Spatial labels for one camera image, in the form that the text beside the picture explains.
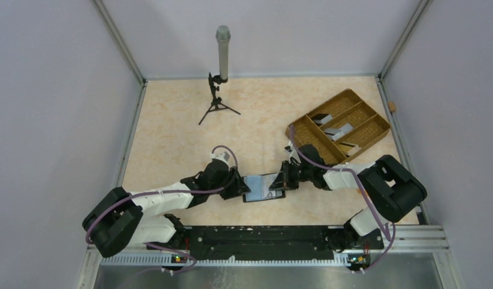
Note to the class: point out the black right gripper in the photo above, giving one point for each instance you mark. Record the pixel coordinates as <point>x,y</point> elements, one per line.
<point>280,182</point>

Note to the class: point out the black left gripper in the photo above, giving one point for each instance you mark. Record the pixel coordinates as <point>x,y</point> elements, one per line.
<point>242,187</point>

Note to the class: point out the silver credit card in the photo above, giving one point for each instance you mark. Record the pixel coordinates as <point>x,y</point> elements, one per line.
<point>269,194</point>

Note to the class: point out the black leather card holder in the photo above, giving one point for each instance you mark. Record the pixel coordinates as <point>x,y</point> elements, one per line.
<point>258,184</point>

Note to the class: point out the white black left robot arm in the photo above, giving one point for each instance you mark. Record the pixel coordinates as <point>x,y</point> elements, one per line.
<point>124,219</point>

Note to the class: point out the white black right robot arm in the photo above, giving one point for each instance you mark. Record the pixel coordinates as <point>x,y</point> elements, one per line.
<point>389,189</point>

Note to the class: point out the silver card stack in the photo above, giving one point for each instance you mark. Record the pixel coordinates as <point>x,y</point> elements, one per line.
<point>336,133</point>

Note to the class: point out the black card stack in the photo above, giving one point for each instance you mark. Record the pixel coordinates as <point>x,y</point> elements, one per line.
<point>321,118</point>

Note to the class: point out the gold card stack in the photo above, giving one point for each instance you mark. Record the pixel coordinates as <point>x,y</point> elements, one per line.
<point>348,149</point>

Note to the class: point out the woven wicker divided tray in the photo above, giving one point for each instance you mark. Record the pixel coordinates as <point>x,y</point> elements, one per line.
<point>369,127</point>

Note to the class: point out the black mini tripod stand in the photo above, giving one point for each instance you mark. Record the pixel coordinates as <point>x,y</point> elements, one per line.
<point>217,104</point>

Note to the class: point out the grey microphone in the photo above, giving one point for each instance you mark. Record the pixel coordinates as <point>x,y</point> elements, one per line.
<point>223,37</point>

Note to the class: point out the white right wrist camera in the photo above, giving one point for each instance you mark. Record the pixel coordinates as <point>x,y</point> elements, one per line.
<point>290,150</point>

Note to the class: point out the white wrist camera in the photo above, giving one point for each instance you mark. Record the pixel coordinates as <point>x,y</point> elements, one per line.
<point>223,157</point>
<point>290,150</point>

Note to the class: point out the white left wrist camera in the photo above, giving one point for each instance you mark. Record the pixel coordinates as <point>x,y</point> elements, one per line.
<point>223,157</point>

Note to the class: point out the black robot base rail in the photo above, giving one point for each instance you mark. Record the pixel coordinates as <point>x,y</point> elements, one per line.
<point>269,243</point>

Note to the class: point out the small wooden wall block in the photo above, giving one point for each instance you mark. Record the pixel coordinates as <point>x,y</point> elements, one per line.
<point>391,106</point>

